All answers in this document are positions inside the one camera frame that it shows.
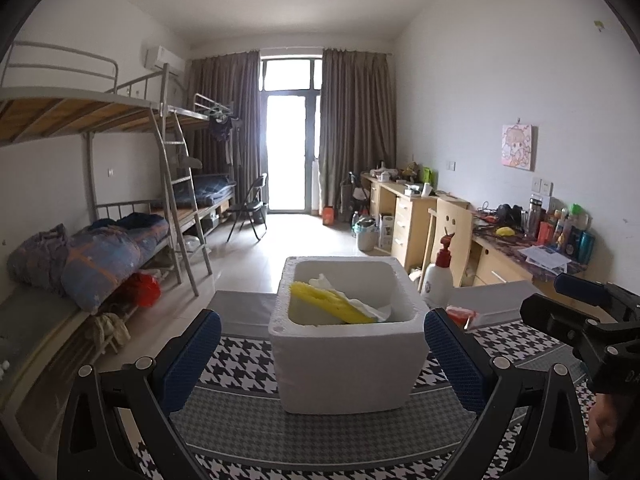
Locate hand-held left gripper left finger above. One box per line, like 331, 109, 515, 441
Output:
56, 308, 222, 480

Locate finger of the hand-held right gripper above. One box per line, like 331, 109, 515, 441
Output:
554, 272, 640, 313
520, 294, 608, 356

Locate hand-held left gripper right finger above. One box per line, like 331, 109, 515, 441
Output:
424, 307, 590, 480

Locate yellow brush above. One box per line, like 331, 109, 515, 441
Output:
307, 273, 393, 322

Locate white foam box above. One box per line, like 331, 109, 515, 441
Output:
268, 256, 428, 416

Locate yellow sponge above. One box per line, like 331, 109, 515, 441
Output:
290, 281, 378, 325

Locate person's right hand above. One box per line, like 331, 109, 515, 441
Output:
587, 392, 640, 461

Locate red and white packet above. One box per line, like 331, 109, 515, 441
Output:
445, 305, 478, 331

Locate white papers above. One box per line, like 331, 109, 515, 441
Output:
517, 245, 571, 271

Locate row of toiletry bottles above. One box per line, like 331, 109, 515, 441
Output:
520, 195, 597, 263

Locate houndstooth tablecloth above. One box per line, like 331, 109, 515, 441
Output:
135, 280, 601, 480

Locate red plastic bag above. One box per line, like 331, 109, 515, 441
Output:
122, 272, 162, 308

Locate white pump lotion bottle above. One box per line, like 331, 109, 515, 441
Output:
419, 232, 456, 310

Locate white knotted cloth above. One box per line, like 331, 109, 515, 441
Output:
87, 312, 132, 356

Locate black headphones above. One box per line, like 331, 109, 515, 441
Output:
497, 203, 525, 226

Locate blue orange quilt bundle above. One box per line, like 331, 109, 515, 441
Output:
62, 225, 143, 313

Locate wooden smiley chair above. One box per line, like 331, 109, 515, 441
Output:
422, 197, 473, 291

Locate dark blue quilt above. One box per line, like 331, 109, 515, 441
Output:
90, 212, 168, 266

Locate white bucket with clutter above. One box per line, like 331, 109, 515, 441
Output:
352, 215, 381, 252

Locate black folding chair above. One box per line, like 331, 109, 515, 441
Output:
226, 172, 269, 243

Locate metal bunk ladder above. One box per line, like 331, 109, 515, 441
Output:
147, 107, 213, 297

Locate grey floral cloth bundle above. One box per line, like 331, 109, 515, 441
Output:
6, 223, 68, 291

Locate glass balcony door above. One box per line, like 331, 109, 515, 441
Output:
260, 58, 323, 213

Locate dark hanging clothes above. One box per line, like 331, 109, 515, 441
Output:
207, 115, 241, 143

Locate small metal bunk bed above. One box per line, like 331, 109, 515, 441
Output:
165, 92, 238, 241

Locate brown curtain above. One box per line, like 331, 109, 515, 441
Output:
320, 49, 398, 216
186, 51, 262, 211

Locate large metal bunk bed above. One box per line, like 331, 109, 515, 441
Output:
0, 41, 216, 406

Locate white air conditioner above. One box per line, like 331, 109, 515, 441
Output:
144, 46, 183, 78

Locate pink wall picture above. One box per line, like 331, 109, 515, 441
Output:
501, 122, 535, 172

